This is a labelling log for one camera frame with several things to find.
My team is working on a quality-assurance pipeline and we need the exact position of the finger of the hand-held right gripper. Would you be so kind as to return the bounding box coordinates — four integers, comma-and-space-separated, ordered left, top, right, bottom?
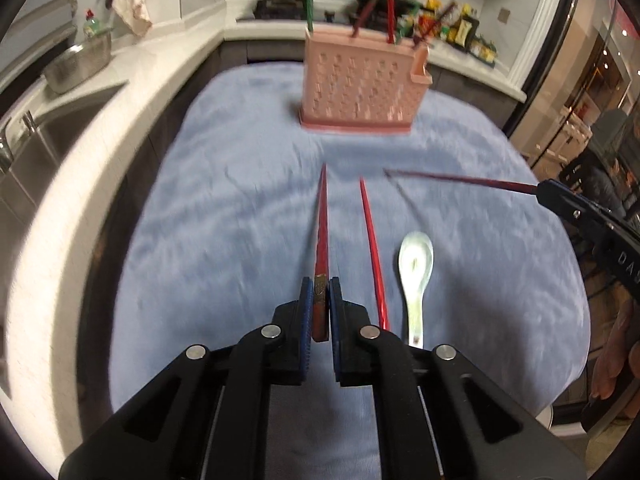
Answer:
547, 179, 626, 221
537, 187, 613, 231

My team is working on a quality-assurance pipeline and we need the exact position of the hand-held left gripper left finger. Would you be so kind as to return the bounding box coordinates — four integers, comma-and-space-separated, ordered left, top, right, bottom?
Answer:
59, 277, 315, 480

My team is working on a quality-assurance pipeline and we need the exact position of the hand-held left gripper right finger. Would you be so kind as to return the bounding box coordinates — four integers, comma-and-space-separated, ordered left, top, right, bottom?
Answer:
329, 279, 587, 480

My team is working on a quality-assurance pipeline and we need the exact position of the pink perforated utensil holder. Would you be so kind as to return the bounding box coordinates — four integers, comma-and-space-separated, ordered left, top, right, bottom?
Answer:
298, 27, 433, 136

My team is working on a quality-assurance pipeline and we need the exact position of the person's right hand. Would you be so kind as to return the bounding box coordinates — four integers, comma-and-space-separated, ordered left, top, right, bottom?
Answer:
592, 305, 640, 401

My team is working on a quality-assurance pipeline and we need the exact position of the white ceramic spoon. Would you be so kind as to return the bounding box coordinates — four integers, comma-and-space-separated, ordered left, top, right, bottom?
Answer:
398, 231, 435, 348

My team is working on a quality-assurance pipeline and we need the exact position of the glass sliding door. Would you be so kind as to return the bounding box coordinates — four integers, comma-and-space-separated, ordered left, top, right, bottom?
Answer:
505, 0, 640, 411

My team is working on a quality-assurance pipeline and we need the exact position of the blue fleece cloth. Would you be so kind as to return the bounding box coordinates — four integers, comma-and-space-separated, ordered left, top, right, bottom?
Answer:
107, 62, 588, 480

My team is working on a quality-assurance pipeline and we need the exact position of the seasoning jar set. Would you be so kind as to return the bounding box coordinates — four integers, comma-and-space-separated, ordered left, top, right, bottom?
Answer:
467, 35, 500, 67

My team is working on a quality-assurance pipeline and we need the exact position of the black gas stove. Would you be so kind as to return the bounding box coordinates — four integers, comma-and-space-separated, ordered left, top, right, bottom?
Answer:
235, 0, 361, 25

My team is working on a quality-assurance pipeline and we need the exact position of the stainless steel sink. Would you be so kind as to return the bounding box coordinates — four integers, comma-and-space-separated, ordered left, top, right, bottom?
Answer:
0, 82, 126, 221

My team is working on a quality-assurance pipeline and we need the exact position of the stainless steel basin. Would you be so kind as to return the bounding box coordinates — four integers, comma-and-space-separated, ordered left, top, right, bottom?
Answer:
42, 27, 113, 95

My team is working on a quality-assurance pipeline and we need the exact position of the chrome faucet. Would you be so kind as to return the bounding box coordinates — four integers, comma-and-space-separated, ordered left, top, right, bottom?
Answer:
0, 117, 13, 173

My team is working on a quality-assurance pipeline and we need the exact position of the green dish soap bottle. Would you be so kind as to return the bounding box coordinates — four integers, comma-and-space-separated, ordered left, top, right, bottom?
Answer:
82, 8, 103, 38

